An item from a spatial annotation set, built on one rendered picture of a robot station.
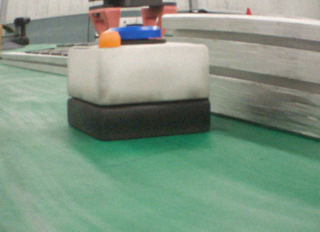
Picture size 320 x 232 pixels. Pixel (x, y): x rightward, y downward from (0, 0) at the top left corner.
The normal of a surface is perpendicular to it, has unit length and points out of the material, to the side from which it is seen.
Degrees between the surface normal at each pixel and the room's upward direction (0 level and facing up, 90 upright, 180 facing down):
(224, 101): 90
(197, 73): 90
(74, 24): 90
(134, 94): 90
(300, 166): 0
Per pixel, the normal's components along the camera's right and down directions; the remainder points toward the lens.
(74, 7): 0.41, 0.11
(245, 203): -0.01, -0.99
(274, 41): -0.91, 0.07
